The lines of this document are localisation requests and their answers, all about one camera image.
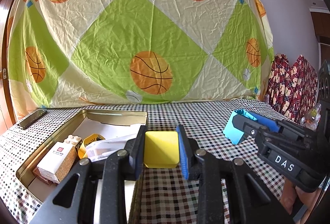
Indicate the clear plastic bag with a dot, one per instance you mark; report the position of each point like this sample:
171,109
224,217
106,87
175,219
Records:
311,118

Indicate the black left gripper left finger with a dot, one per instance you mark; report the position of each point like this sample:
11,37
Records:
125,164

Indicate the white usb charger plug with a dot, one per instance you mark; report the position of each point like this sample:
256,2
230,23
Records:
100,150

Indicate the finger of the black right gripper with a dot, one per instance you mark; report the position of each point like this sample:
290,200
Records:
248,127

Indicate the red floral cushion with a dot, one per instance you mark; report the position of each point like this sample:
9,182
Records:
292,89

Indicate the white paper tray liner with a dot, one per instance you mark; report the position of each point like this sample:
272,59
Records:
90,139

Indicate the basketball pattern bed sheet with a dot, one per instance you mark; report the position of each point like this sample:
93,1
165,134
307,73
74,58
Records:
71,53

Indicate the blue bear toy brick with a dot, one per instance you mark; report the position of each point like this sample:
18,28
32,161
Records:
230,132

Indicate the small white card box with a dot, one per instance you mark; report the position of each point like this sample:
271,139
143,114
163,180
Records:
57,162

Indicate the brown framed picture box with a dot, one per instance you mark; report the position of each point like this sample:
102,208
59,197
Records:
46,176

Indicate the black smartphone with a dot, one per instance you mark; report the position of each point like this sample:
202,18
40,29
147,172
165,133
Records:
32,118

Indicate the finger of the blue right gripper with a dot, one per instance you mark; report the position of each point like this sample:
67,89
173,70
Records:
268,122

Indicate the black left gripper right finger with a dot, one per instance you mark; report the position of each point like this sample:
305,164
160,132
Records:
198,164

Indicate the gold metal tin tray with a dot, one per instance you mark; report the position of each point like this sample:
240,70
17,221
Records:
110,124

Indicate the white toy brick with face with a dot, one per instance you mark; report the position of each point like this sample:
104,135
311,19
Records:
75,141

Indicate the brown wooden door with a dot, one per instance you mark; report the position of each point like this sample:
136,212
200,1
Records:
7,114

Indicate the checkered tablecloth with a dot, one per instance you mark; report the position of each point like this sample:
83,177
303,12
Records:
166,197

